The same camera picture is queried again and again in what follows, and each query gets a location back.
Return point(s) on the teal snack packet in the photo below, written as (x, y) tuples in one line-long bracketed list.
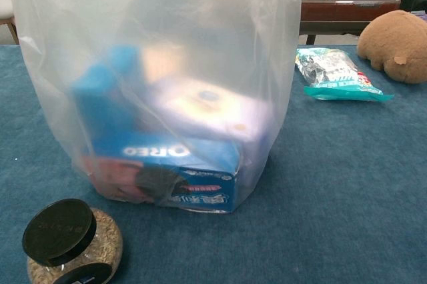
[(333, 74)]

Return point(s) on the white lavender tissue pack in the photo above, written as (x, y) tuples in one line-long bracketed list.
[(207, 110)]

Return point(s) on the plain blue box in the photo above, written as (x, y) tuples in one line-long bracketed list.
[(100, 107)]

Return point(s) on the brown plush toy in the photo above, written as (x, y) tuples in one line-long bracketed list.
[(397, 44)]

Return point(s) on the black round jar lid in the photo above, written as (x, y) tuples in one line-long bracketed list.
[(58, 230)]

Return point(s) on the blue Oreo cookie box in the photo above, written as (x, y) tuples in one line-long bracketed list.
[(207, 187)]

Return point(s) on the translucent plastic bag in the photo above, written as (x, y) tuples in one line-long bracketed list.
[(213, 30)]

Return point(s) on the glass jar of grains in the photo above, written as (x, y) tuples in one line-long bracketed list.
[(108, 242)]

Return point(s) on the brown mahjong table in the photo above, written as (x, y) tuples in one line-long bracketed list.
[(347, 4)]

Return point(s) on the white chair with wooden legs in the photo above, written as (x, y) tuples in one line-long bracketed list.
[(6, 14)]

